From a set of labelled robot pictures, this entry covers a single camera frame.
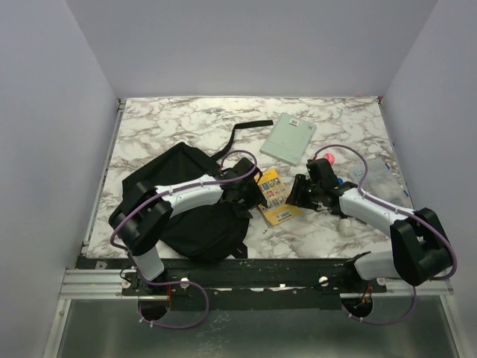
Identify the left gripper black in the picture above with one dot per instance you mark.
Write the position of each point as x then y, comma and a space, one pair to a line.
256, 198

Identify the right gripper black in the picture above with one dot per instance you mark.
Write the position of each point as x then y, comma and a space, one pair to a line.
297, 195

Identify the yellow cover book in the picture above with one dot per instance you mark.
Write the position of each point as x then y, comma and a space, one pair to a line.
275, 191

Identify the black student backpack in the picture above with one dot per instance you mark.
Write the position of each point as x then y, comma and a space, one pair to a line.
178, 164

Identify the pale green notebook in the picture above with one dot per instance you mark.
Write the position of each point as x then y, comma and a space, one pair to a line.
288, 139

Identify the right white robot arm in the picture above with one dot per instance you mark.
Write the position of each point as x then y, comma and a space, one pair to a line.
419, 247

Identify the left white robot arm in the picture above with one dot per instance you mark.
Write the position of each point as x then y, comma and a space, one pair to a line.
205, 219

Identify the pink cap glue bottle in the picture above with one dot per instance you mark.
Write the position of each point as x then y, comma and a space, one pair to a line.
329, 157

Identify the white plastic tube piece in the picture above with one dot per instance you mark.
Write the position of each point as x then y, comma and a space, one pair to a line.
346, 227

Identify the clear plastic pencil case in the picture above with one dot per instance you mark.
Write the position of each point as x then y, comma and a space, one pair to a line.
381, 183

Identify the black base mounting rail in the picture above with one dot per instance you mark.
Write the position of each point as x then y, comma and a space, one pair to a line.
240, 284

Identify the aluminium table edge rail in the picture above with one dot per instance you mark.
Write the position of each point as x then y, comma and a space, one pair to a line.
91, 222

